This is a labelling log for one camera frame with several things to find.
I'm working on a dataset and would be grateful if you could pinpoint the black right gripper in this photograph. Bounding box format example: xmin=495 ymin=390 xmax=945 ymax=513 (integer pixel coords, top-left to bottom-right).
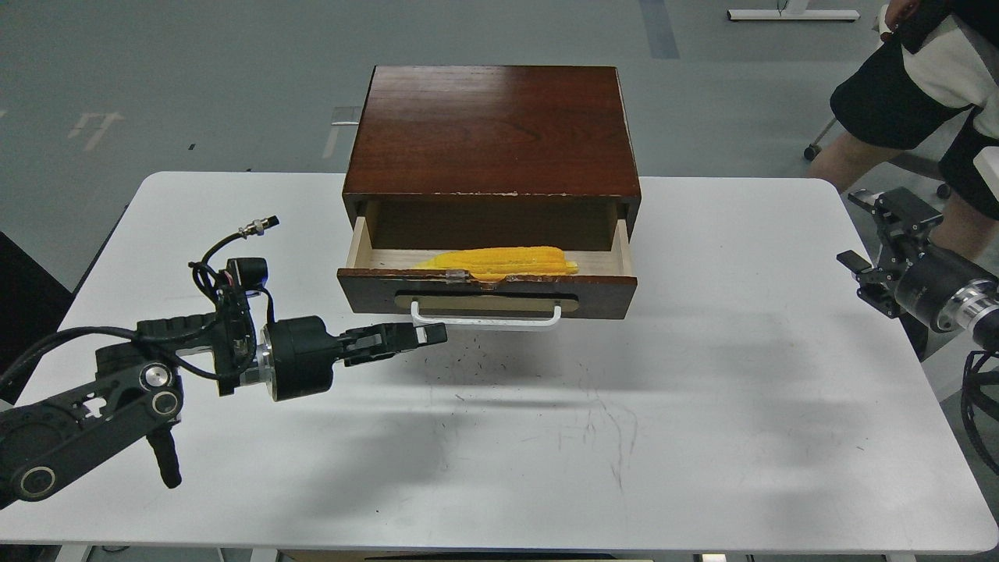
xmin=836 ymin=187 xmax=998 ymax=335

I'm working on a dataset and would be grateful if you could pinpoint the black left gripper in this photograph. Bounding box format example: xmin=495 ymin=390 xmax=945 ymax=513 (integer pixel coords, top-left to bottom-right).
xmin=268 ymin=315 xmax=447 ymax=402

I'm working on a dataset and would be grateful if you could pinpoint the wooden drawer with white handle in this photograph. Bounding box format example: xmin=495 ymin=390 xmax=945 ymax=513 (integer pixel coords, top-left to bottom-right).
xmin=336 ymin=218 xmax=638 ymax=320

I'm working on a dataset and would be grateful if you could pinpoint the yellow corn cob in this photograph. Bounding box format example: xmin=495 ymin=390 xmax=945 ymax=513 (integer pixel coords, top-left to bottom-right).
xmin=411 ymin=246 xmax=579 ymax=282

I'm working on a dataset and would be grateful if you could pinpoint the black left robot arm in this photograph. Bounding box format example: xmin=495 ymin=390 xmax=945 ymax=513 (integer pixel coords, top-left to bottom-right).
xmin=1 ymin=216 xmax=447 ymax=507

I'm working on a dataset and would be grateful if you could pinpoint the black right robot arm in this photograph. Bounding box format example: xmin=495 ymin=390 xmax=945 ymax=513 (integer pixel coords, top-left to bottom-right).
xmin=836 ymin=188 xmax=998 ymax=352

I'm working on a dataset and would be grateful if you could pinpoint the dark wooden drawer cabinet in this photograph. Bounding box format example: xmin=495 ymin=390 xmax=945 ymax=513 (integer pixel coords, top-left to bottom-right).
xmin=343 ymin=65 xmax=642 ymax=251

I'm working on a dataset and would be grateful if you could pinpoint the person in black shorts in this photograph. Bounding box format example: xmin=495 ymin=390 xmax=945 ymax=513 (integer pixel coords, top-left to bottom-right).
xmin=806 ymin=1 xmax=998 ymax=260

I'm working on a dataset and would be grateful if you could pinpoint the white table base bar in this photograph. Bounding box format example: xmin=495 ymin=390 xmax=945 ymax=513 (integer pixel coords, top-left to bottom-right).
xmin=727 ymin=5 xmax=861 ymax=22

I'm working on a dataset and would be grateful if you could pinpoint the black cable right side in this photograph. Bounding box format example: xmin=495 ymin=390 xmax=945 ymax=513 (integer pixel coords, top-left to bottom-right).
xmin=960 ymin=350 xmax=999 ymax=477

